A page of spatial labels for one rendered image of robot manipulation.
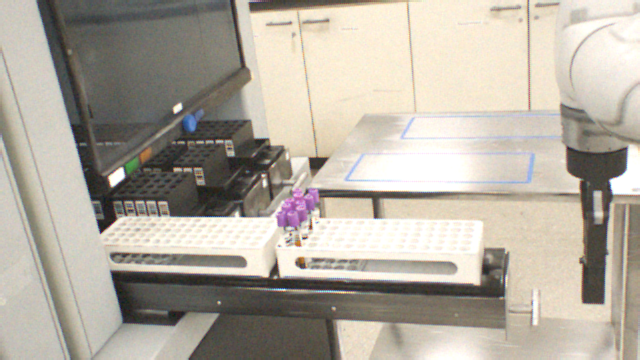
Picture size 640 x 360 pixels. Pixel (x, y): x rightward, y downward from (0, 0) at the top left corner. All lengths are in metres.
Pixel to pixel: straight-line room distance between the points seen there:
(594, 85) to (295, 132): 2.92
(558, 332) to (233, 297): 0.98
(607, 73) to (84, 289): 0.77
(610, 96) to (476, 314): 0.41
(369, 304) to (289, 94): 2.57
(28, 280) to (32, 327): 0.06
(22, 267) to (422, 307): 0.54
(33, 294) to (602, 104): 0.74
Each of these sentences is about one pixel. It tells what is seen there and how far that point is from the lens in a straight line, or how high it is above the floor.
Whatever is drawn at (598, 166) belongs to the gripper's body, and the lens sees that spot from 0.97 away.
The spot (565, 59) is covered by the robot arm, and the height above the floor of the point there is 1.13.
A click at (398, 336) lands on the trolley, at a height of 0.28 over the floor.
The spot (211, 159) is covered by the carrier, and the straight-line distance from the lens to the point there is 1.46.
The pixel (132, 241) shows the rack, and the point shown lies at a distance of 1.20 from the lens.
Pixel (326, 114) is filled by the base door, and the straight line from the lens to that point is 3.54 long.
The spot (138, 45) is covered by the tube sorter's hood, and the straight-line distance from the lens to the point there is 1.24.
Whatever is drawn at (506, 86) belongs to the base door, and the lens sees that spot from 3.35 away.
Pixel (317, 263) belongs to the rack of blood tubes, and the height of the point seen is 0.83.
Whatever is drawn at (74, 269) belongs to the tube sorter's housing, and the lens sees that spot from 1.11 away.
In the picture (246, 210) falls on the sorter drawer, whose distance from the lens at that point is 1.42.
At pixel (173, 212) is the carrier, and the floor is 0.85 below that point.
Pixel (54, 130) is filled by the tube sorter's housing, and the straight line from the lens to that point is 1.07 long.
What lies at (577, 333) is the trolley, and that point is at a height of 0.28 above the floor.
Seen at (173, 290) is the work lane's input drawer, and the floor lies 0.80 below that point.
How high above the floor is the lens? 1.36
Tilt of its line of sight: 22 degrees down
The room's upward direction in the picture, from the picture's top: 7 degrees counter-clockwise
